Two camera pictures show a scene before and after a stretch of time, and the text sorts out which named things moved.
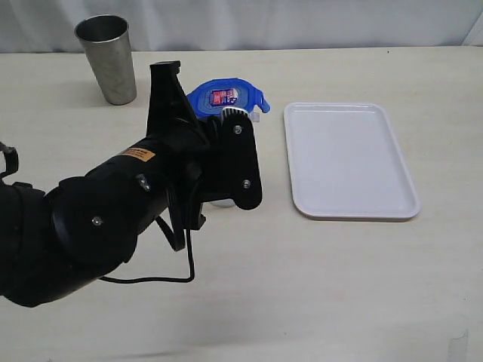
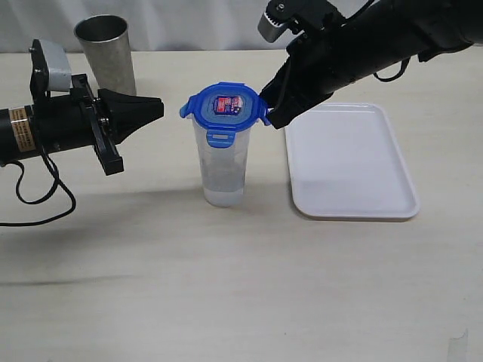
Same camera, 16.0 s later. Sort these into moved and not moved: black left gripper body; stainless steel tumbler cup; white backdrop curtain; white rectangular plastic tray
Moved: black left gripper body
Not moved: white rectangular plastic tray; stainless steel tumbler cup; white backdrop curtain
